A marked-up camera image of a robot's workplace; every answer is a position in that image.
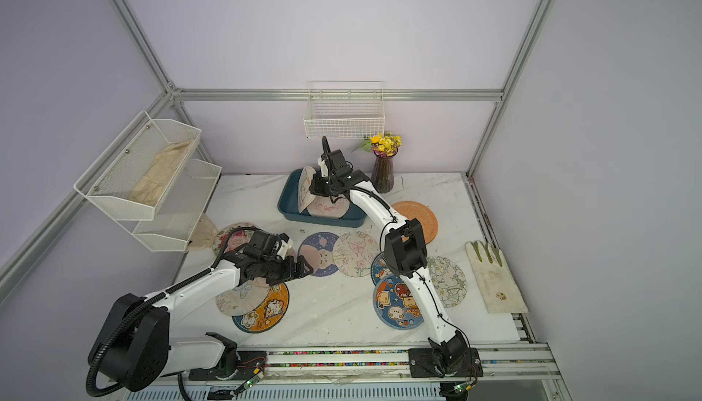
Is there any purple planet round coaster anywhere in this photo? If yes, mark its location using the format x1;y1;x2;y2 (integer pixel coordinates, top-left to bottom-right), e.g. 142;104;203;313
298;232;339;278

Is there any blue bears small coaster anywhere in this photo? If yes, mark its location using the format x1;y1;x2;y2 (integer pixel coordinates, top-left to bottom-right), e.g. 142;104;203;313
370;253;392;286

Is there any yellow cat round coaster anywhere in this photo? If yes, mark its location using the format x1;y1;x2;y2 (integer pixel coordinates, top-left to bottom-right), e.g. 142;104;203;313
232;283;290;333

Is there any pink bunny white coaster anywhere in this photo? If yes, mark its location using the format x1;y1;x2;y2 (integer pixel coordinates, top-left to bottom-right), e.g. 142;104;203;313
307;196;350;219

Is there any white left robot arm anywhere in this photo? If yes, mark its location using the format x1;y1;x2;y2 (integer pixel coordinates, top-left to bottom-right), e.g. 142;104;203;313
85;227;313;397

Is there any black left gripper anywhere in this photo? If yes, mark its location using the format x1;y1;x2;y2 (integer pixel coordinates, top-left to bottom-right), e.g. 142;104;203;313
260;254;313;287

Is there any teal storage box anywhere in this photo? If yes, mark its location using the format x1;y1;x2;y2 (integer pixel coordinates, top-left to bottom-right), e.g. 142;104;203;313
277;168;367;228

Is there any white wire wall basket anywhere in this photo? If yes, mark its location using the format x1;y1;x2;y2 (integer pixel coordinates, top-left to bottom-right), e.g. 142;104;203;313
303;80;386;140

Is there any green floral white coaster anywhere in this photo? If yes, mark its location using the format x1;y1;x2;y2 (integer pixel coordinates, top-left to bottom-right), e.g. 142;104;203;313
428;257;467;308

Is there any white two-tier mesh shelf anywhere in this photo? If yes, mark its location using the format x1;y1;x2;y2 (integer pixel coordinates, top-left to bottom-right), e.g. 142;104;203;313
74;111;221;252

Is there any orange round coaster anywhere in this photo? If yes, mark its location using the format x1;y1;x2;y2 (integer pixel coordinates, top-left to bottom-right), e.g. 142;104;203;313
392;201;439;245

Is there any glass vase with flowers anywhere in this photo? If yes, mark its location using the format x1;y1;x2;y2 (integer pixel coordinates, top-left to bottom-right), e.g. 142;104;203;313
358;132;402;194

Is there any blue bears large coaster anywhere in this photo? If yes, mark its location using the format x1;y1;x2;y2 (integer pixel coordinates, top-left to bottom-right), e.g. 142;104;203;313
373;275;424;331

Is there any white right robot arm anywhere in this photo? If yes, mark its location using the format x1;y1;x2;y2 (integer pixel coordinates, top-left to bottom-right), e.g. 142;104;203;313
310;141;481;386

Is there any white butterfly round coaster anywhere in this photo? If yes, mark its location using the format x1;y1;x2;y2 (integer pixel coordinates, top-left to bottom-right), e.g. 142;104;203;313
332;231;379;278

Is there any beige cloth in shelf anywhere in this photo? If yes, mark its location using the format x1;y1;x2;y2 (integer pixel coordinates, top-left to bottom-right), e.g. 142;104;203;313
128;140;194;207

